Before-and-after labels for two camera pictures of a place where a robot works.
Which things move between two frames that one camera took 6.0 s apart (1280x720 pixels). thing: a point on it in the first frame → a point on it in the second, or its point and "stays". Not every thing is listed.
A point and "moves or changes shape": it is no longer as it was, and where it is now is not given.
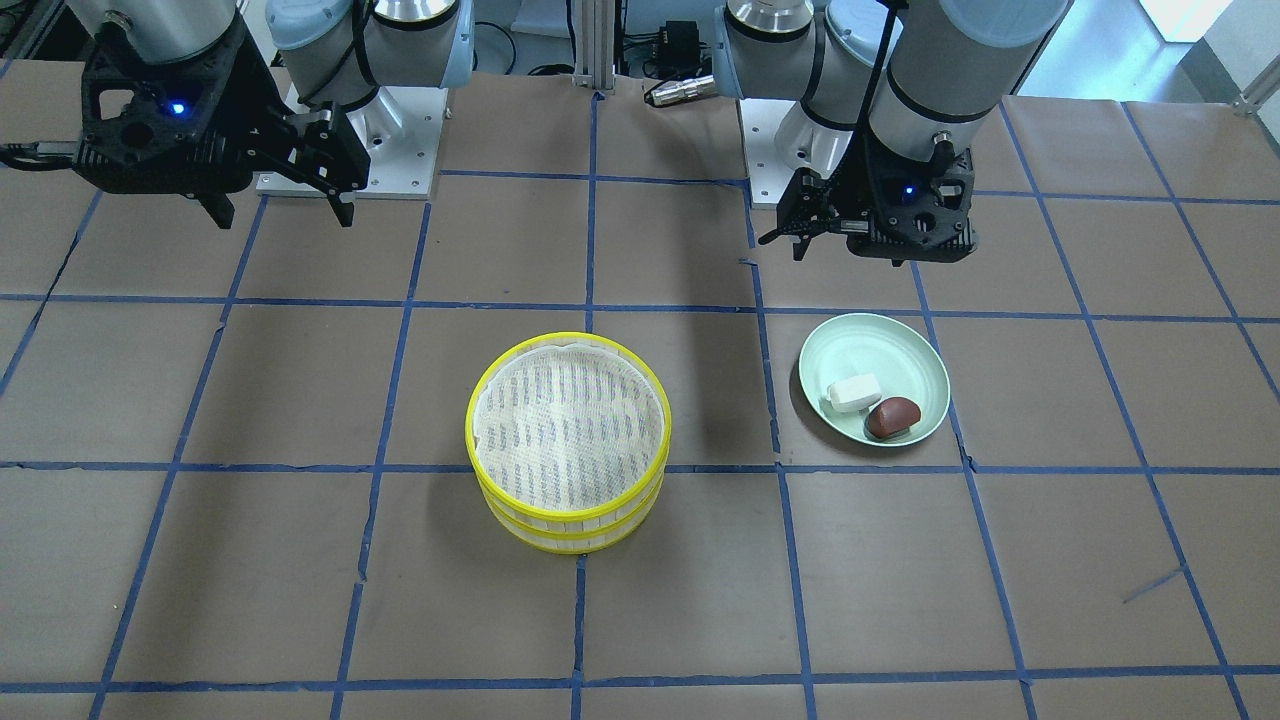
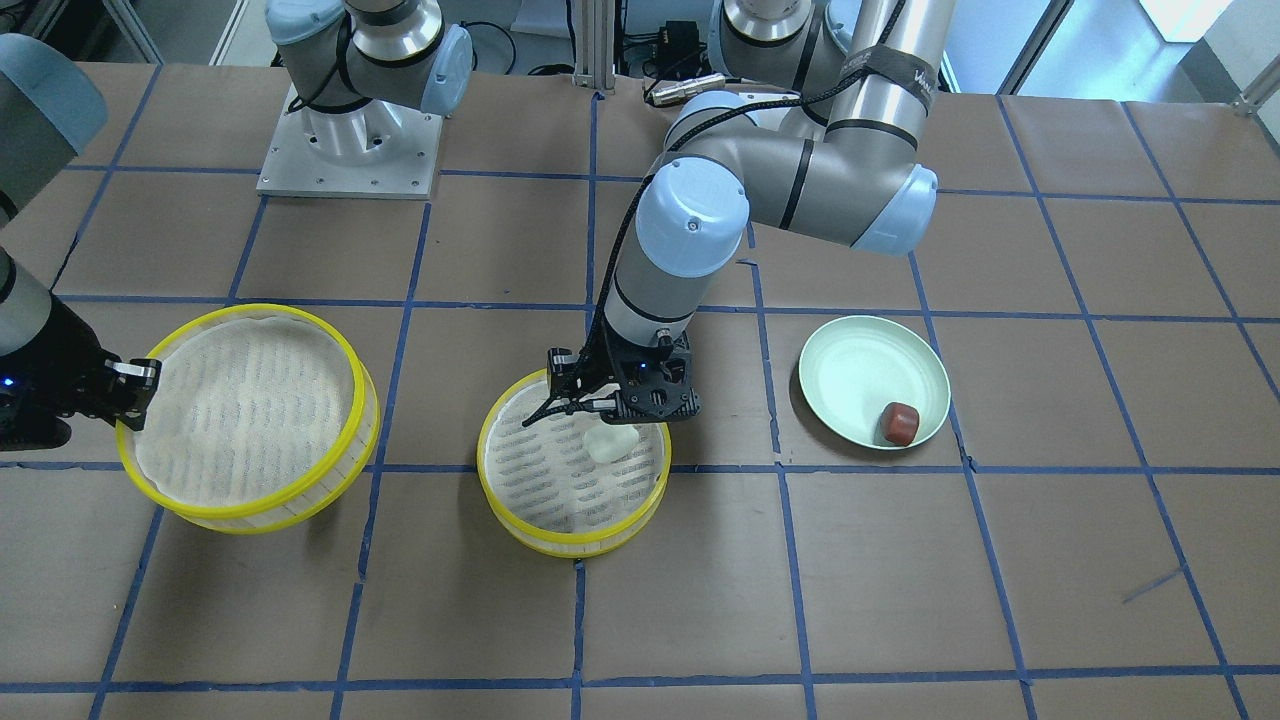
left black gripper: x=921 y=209 → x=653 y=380
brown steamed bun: x=891 y=415 moves or changes shape
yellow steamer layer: x=582 y=523 → x=314 y=503
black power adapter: x=678 y=49 stays
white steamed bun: x=853 y=394 → x=606 y=443
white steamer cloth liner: x=570 y=426 → x=246 y=411
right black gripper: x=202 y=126 → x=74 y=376
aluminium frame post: x=594 y=45 stays
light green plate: x=904 y=363 stays
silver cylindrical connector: x=675 y=90 stays
